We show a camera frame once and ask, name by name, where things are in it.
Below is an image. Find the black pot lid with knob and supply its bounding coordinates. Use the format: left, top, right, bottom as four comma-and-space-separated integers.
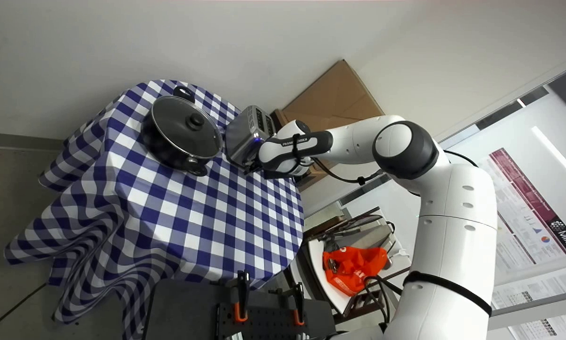
149, 92, 226, 162

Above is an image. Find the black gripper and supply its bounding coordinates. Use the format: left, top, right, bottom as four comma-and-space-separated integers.
247, 141, 269, 173

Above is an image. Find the blue white checkered tablecloth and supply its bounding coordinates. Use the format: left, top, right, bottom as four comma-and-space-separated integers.
3, 77, 307, 340

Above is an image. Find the black cooking pot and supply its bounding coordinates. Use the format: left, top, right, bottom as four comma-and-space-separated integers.
137, 82, 211, 177

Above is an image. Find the orange power tool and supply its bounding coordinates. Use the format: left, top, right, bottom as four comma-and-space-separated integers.
320, 245, 392, 296

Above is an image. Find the black clamp with orange handle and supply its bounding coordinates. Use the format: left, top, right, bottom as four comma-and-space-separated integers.
232, 269, 252, 324
288, 281, 309, 328

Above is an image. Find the wall poster with red stripe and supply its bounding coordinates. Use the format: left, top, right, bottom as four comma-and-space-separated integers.
484, 145, 566, 260

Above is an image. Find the silver two-slot toaster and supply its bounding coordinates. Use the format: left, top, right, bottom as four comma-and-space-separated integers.
222, 103, 277, 169

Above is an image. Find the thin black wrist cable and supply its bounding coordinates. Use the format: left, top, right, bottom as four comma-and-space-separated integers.
281, 129, 386, 188

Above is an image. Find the large plain cardboard box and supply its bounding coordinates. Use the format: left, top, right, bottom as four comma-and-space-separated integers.
273, 58, 386, 192

